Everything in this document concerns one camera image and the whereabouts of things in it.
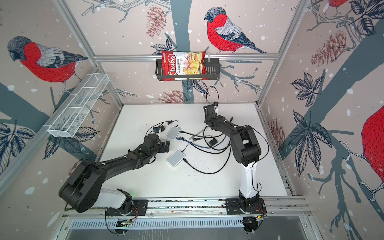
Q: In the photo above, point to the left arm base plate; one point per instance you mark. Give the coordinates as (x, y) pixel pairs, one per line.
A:
(129, 208)

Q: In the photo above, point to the black wall basket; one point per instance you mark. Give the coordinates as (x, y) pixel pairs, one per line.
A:
(212, 68)

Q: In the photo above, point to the red cassava chips bag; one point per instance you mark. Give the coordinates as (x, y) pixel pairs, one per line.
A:
(177, 64)

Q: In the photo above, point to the white wire mesh shelf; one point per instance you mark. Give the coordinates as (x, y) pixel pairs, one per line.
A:
(81, 102)

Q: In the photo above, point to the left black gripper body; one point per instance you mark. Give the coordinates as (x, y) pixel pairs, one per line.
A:
(160, 148)

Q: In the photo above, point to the white network switch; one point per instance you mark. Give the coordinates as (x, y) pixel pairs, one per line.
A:
(175, 158)
(173, 133)

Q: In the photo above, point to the black power adapter with cord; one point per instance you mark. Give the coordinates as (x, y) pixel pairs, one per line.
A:
(160, 127)

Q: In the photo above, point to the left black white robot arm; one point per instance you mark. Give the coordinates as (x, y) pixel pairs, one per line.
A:
(82, 189)

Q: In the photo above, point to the aluminium mounting rail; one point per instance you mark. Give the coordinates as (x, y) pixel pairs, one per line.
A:
(204, 207)

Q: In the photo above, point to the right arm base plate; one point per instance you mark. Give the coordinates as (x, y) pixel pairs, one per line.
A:
(251, 206)

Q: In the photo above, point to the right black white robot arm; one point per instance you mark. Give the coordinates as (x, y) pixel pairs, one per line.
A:
(246, 151)

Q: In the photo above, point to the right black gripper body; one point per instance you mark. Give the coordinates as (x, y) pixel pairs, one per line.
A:
(205, 120)

